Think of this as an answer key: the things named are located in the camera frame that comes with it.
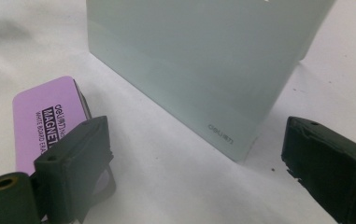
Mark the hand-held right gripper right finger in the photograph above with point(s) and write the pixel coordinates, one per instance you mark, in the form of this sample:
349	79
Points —
334	168

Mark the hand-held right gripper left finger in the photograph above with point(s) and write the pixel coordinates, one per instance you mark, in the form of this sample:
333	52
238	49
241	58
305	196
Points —
73	168

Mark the purple whiteboard eraser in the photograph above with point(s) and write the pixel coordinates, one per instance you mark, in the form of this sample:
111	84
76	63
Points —
48	124

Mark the pale green glass whiteboard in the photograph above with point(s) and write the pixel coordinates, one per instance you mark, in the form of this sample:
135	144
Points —
197	62

